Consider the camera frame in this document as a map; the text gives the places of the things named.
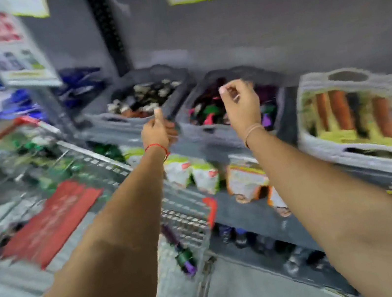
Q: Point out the person's right forearm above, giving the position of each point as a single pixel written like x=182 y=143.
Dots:
x=324 y=200

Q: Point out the white basket of orange packets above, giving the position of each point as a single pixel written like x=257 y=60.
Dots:
x=362 y=115

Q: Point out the metal shopping cart red trim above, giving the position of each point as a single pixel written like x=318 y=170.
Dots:
x=185 y=208

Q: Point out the person's left thumb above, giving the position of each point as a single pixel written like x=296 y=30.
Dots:
x=158 y=116

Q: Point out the orange white pouch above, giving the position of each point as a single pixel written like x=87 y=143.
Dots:
x=245 y=183
x=278 y=203

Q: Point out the person's right hand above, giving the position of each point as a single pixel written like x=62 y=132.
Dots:
x=243 y=108

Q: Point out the grey bin of dark packets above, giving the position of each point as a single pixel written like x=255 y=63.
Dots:
x=117 y=124

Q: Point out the person's right thumb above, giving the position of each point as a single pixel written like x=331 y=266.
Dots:
x=224 y=93

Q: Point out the person's left forearm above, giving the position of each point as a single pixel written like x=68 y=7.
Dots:
x=114 y=242

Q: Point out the row of dark bottles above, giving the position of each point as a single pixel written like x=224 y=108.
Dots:
x=268 y=246

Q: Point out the grey bin of colourful packets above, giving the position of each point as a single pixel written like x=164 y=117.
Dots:
x=208 y=129

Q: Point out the black shelf upright post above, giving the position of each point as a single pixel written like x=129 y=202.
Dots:
x=106 y=26

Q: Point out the white green pouch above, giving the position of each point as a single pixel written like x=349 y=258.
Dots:
x=177 y=172
x=205 y=178

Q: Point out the green packets in cart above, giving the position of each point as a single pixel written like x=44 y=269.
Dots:
x=31 y=151

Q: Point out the grey shelf board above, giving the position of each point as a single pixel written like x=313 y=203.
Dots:
x=252 y=215

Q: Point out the person's left hand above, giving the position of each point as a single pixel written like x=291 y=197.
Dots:
x=154 y=134

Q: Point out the white hanging promo sign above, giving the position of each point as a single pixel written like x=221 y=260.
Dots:
x=10 y=46

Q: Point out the beige wrist band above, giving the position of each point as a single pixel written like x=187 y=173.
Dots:
x=252 y=130

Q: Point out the purple green bottle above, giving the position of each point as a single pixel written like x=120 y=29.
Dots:
x=179 y=250

